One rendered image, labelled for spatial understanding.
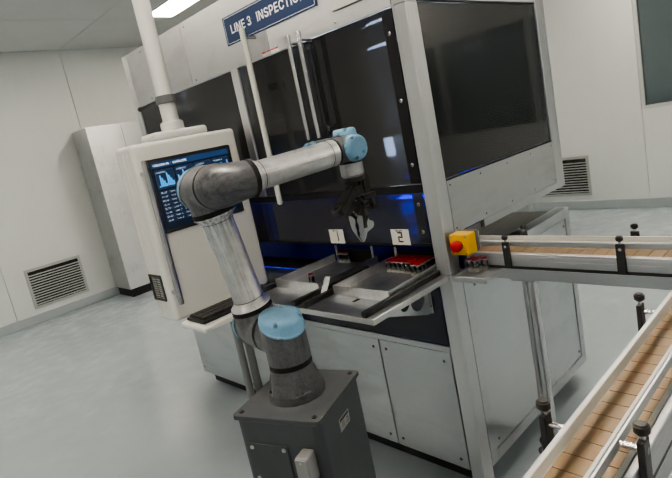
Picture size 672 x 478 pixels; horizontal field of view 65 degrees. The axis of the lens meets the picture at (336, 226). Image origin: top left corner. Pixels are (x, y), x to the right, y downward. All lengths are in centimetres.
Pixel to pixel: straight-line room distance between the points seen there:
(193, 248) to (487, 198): 123
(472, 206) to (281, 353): 96
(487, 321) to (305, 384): 92
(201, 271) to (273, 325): 106
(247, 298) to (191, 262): 91
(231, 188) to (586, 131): 552
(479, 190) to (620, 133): 444
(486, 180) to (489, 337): 60
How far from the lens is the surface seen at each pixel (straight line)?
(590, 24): 645
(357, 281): 199
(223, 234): 143
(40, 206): 685
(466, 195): 197
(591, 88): 645
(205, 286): 240
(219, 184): 130
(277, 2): 226
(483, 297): 209
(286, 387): 143
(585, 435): 95
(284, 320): 137
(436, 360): 210
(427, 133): 181
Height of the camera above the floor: 146
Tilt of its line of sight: 10 degrees down
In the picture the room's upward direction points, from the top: 12 degrees counter-clockwise
